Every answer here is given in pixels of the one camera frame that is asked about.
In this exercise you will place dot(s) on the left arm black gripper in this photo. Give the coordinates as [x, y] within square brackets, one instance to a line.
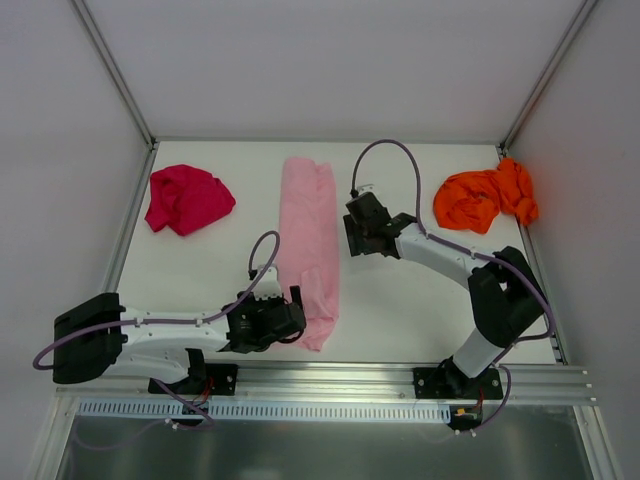
[291, 314]

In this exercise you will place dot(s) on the orange t shirt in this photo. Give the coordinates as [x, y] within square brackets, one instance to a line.
[470, 201]

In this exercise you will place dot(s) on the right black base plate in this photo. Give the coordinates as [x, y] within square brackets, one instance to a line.
[435, 382]

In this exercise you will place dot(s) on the front aluminium rail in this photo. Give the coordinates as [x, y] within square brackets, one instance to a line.
[369, 382]

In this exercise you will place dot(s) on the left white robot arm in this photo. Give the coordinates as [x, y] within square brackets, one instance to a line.
[101, 337]

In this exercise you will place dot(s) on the magenta t shirt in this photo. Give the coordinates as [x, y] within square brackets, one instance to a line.
[186, 199]

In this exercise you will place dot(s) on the left aluminium frame post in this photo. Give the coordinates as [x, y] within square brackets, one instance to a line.
[108, 61]

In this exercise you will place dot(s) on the right aluminium frame post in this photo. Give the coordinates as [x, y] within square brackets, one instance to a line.
[573, 29]

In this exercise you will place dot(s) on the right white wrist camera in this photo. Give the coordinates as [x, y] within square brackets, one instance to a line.
[362, 189]

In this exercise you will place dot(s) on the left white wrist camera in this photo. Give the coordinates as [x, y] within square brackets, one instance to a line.
[268, 287]

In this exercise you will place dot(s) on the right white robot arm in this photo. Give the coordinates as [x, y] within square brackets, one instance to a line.
[505, 297]

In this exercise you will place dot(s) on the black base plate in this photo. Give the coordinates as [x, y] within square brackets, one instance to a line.
[217, 379]
[435, 382]

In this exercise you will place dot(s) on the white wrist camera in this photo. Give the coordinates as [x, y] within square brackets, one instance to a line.
[268, 287]
[362, 189]

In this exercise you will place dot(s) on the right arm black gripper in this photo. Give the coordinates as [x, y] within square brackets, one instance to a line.
[353, 236]

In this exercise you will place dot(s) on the white slotted cable duct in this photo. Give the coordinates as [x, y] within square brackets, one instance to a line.
[228, 409]

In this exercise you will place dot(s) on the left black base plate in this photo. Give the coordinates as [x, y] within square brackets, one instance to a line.
[217, 379]

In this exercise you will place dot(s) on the aluminium frame post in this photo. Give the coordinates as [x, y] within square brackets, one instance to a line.
[573, 29]
[108, 61]

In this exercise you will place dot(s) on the pink t shirt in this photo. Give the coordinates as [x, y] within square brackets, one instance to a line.
[309, 253]

